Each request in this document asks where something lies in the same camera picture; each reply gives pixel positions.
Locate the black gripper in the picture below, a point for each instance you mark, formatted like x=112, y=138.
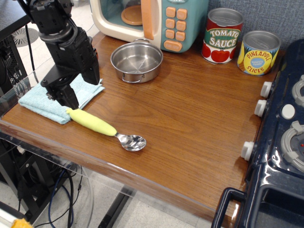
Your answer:
x=72, y=51

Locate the spoon with green handle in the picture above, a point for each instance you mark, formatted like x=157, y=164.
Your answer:
x=130, y=143

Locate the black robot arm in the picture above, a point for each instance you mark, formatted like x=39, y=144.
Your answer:
x=35, y=8

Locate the light blue folded towel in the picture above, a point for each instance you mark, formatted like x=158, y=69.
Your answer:
x=36, y=100

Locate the stainless steel pot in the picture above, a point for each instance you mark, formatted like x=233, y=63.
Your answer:
x=137, y=62

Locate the orange plate inside microwave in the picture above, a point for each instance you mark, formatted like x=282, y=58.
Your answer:
x=132, y=15

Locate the toy microwave teal cream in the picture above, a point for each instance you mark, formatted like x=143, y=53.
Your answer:
x=172, y=25

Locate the tomato sauce can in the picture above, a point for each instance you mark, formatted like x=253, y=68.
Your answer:
x=221, y=36

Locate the pineapple slices can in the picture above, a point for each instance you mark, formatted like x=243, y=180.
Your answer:
x=258, y=52

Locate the dark blue toy stove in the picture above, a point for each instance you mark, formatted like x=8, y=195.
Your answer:
x=274, y=193

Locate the black metal frame stand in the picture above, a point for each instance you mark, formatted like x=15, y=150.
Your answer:
x=32, y=179

